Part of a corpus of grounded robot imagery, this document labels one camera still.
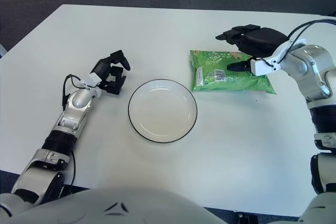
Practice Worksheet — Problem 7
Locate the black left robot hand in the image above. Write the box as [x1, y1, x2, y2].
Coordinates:
[90, 50, 132, 95]

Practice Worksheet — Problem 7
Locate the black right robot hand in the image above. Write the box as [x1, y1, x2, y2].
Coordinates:
[215, 24, 288, 72]

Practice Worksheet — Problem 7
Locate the green snack bag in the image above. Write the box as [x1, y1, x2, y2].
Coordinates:
[189, 49, 277, 95]

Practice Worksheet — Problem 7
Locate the white plate with black rim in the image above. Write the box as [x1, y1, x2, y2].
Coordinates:
[128, 78, 198, 145]

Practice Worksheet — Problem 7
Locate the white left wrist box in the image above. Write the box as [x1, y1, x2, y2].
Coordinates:
[83, 73, 102, 88]

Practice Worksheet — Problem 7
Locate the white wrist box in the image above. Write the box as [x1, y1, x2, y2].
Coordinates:
[83, 73, 102, 88]
[249, 57, 280, 77]

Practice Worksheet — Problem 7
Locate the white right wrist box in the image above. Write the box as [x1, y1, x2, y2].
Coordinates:
[249, 57, 280, 77]

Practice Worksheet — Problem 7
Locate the grey robot torso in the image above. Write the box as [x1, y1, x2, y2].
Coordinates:
[0, 187, 229, 224]

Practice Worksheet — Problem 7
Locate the black item under table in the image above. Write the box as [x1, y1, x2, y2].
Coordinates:
[235, 210, 259, 224]

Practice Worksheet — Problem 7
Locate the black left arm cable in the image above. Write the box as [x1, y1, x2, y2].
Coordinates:
[61, 74, 77, 187]

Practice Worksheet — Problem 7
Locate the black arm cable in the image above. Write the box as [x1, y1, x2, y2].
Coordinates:
[61, 74, 77, 187]
[278, 18, 336, 65]

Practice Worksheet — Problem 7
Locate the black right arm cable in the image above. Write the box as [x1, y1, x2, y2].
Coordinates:
[278, 18, 336, 65]

